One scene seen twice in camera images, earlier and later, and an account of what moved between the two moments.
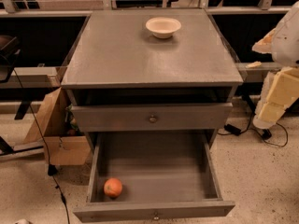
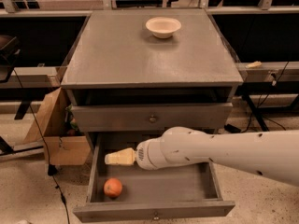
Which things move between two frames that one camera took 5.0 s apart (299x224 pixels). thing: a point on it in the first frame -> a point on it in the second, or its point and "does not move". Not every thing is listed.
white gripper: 287,44 -> 142,155
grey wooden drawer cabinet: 151,71 does not move
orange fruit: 112,187 does not move
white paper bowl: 163,27 does not move
